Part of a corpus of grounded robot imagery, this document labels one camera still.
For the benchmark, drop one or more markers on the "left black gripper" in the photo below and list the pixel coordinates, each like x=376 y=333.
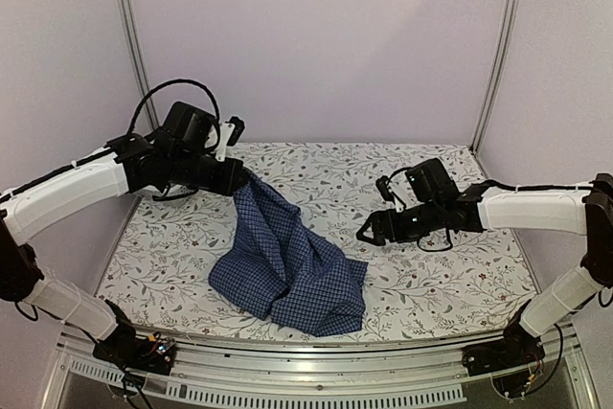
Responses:
x=227 y=185

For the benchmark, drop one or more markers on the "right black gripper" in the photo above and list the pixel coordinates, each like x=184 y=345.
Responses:
x=395 y=234

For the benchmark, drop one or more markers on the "blue plaid long sleeve shirt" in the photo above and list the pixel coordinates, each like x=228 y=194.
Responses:
x=279 y=270

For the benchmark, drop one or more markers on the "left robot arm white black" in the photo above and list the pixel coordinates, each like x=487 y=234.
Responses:
x=188 y=151

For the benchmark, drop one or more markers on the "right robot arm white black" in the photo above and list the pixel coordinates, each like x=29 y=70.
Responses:
x=583 y=209

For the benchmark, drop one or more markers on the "floral patterned table mat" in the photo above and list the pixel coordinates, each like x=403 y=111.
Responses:
x=441 y=287

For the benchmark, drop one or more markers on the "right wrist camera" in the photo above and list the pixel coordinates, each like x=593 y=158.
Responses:
x=383 y=186

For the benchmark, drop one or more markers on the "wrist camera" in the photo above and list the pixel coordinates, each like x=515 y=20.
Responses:
x=238 y=127
x=383 y=186

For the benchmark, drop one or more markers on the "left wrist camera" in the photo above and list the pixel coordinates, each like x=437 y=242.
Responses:
x=238 y=127

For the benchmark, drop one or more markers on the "aluminium front rail frame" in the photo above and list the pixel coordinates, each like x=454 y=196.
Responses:
x=231 y=373

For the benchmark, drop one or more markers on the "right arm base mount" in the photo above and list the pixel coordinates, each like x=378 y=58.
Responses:
x=510 y=351

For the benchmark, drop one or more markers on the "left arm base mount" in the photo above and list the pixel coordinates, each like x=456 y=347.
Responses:
x=151 y=354

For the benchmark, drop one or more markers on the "left aluminium corner post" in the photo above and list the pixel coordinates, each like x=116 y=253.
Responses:
x=135 y=54

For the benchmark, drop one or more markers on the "aluminium corner post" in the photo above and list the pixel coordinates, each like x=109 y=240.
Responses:
x=495 y=76
x=135 y=54

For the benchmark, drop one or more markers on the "right aluminium corner post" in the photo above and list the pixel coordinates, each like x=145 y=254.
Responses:
x=495 y=76

